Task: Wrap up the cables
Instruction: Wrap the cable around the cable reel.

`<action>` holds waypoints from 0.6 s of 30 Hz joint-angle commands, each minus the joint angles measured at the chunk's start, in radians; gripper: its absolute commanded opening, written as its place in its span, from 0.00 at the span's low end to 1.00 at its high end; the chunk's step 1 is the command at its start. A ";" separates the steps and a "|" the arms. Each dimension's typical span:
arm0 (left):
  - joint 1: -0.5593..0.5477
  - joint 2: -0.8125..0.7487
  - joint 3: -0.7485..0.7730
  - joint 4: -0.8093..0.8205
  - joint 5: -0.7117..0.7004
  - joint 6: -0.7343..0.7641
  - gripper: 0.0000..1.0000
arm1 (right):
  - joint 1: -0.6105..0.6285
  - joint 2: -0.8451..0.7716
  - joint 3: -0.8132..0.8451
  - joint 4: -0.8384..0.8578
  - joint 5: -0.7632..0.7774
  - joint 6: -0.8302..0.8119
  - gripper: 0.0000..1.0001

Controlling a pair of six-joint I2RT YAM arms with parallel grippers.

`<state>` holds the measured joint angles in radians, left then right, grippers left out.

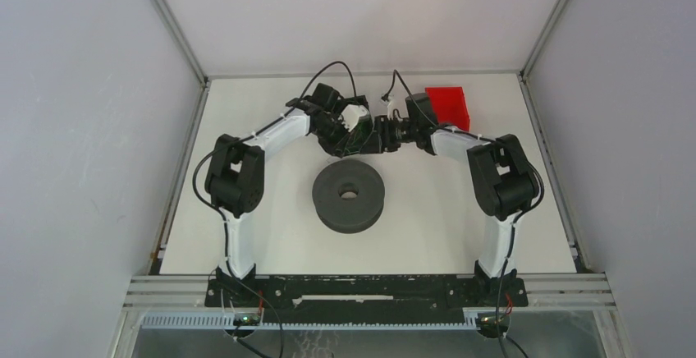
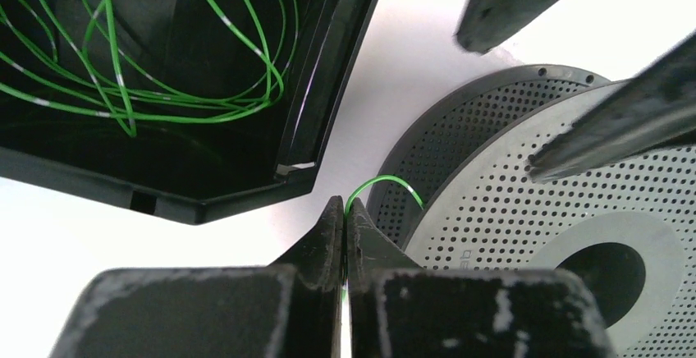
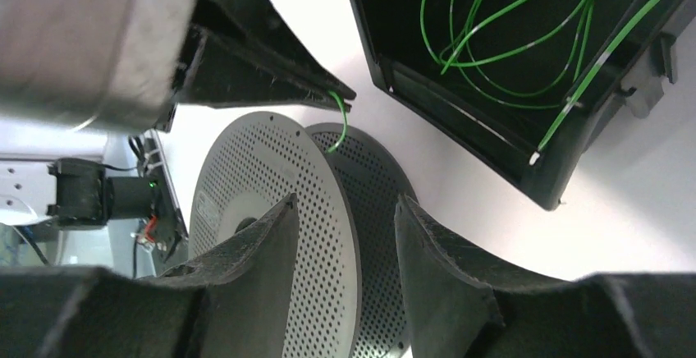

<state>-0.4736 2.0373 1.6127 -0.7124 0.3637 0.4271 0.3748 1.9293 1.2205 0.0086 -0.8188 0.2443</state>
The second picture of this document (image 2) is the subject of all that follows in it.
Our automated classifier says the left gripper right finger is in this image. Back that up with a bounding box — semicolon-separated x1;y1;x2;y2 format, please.
346;200;615;357

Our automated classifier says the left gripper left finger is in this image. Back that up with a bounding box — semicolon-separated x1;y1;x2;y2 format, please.
51;196;344;357

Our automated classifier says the dark grey cable spool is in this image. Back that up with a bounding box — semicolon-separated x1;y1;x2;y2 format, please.
367;65;695;357

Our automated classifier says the black plastic bin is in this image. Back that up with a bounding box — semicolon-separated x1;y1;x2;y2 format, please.
1;0;377;225

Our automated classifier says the green cable in black bin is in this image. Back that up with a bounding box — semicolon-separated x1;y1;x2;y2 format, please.
0;0;300;139

